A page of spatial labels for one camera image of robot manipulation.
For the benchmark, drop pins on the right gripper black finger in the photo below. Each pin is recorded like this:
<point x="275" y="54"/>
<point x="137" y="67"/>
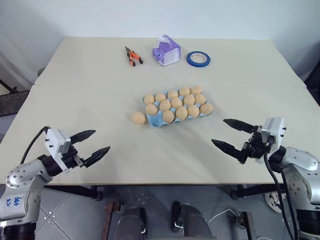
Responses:
<point x="239" y="125"/>
<point x="228" y="147"/>

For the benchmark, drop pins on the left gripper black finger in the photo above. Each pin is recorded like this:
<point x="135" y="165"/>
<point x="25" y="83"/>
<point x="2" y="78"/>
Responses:
<point x="83" y="135"/>
<point x="98" y="154"/>

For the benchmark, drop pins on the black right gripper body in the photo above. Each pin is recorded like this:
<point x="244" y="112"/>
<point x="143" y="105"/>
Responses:
<point x="255" y="147"/>

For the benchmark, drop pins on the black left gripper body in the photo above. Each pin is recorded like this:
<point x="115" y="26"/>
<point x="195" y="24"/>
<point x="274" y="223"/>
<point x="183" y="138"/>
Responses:
<point x="71" y="159"/>

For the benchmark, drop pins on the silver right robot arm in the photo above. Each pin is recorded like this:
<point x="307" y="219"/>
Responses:
<point x="300" y="170"/>

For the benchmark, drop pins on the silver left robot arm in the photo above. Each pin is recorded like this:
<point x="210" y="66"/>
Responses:
<point x="22" y="175"/>

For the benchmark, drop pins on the tan egg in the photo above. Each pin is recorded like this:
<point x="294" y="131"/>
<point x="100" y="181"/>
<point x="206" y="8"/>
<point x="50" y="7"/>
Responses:
<point x="200" y="99"/>
<point x="160" y="97"/>
<point x="206" y="109"/>
<point x="196" y="90"/>
<point x="149" y="99"/>
<point x="176" y="102"/>
<point x="189" y="99"/>
<point x="193" y="110"/>
<point x="151" y="109"/>
<point x="172" y="94"/>
<point x="168" y="116"/>
<point x="138" y="117"/>
<point x="165" y="105"/>
<point x="184" y="91"/>
<point x="181" y="113"/>

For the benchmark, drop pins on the blue egg carton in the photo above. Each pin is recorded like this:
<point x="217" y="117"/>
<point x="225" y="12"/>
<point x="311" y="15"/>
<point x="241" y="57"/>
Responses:
<point x="155" y="120"/>

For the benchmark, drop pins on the black table leg bar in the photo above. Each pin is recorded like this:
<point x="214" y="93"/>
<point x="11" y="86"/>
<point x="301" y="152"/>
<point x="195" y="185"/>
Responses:
<point x="75" y="191"/>
<point x="257" y="192"/>

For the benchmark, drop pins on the white round floor fixture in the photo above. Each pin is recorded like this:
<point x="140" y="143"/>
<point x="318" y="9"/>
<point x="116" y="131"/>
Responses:
<point x="273" y="201"/>

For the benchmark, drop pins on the dark rounded shape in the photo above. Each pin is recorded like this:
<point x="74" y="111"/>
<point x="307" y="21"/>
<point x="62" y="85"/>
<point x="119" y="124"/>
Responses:
<point x="131" y="222"/>
<point x="190" y="221"/>

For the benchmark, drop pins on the blue tape roll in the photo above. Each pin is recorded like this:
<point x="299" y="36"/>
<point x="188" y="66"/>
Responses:
<point x="190" y="60"/>

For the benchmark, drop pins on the dark background object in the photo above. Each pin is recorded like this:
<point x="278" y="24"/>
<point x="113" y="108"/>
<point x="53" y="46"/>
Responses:
<point x="313" y="82"/>

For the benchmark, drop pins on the purple tissue pack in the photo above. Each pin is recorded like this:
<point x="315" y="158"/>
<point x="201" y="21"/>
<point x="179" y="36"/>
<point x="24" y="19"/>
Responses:
<point x="166" y="52"/>

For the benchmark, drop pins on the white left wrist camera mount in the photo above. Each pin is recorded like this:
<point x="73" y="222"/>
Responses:
<point x="56" y="142"/>

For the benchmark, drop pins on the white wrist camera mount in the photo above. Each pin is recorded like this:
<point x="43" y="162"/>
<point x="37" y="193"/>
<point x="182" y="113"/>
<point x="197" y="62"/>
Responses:
<point x="274" y="132"/>
<point x="56" y="142"/>

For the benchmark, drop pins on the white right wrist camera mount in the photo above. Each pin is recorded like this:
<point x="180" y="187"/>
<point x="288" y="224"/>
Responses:
<point x="274" y="132"/>

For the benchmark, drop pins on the rusty brown metal bracket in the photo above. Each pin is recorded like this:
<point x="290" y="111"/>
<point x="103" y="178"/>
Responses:
<point x="111" y="220"/>
<point x="246" y="225"/>

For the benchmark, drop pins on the black stand frame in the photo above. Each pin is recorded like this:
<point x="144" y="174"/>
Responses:
<point x="11" y="100"/>

